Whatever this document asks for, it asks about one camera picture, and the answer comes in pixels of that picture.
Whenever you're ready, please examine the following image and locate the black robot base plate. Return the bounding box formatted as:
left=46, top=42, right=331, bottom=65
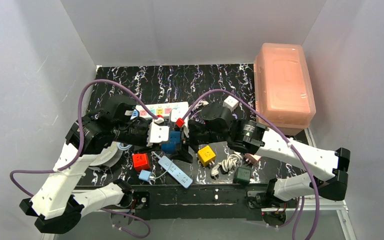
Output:
left=132, top=183, right=267, bottom=221

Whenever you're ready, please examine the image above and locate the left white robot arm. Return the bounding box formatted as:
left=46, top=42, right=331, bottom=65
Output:
left=19, top=94, right=149, bottom=234

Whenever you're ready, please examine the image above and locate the white cube socket adapter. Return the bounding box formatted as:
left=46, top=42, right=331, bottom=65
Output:
left=222, top=95, right=240, bottom=112

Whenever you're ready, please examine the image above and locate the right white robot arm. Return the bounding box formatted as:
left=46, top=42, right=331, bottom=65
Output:
left=169, top=103, right=351, bottom=203

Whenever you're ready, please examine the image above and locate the white filament spool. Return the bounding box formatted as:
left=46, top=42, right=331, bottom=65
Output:
left=89, top=141, right=131, bottom=169

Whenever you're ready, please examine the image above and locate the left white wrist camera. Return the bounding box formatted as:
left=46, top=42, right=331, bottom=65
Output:
left=146, top=122, right=170, bottom=147

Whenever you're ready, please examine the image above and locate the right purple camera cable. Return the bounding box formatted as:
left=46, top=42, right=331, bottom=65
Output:
left=175, top=88, right=321, bottom=240

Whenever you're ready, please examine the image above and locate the light blue power cord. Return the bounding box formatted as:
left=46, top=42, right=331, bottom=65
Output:
left=116, top=141, right=134, bottom=152

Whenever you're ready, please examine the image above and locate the pink translucent storage box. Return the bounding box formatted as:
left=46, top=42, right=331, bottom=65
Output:
left=253, top=43, right=316, bottom=136

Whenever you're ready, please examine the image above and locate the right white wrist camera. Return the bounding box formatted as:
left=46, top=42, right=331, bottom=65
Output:
left=169, top=107, right=189, bottom=138

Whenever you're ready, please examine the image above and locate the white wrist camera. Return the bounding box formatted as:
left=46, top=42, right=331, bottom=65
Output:
left=169, top=107, right=189, bottom=138
left=146, top=122, right=170, bottom=147

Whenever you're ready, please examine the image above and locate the red cube socket adapter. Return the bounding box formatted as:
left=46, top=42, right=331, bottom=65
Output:
left=132, top=153, right=151, bottom=173

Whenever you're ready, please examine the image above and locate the white power strip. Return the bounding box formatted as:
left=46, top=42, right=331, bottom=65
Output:
left=130, top=101, right=189, bottom=120

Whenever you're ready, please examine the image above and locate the blue cube socket adapter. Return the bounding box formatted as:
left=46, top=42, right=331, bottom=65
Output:
left=161, top=131, right=181, bottom=154

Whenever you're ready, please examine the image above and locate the green cube socket adapter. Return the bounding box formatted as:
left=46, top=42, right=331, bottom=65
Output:
left=232, top=167, right=252, bottom=186

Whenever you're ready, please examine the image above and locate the white strip power cord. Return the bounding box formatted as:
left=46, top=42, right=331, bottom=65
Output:
left=189, top=99, right=210, bottom=112

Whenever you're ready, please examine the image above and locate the light blue charger plug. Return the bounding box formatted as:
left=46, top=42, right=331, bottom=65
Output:
left=138, top=170, right=153, bottom=183

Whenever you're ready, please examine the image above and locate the pink cube socket adapter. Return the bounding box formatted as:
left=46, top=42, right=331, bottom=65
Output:
left=244, top=153, right=261, bottom=166

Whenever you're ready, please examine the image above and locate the blue power strip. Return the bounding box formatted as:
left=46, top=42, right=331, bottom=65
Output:
left=158, top=156, right=193, bottom=189

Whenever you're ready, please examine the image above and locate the coiled white power cord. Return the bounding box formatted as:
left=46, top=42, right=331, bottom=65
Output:
left=210, top=151, right=244, bottom=181

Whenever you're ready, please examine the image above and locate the yellow cube socket adapter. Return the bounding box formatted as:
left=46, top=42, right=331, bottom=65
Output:
left=197, top=145, right=216, bottom=167

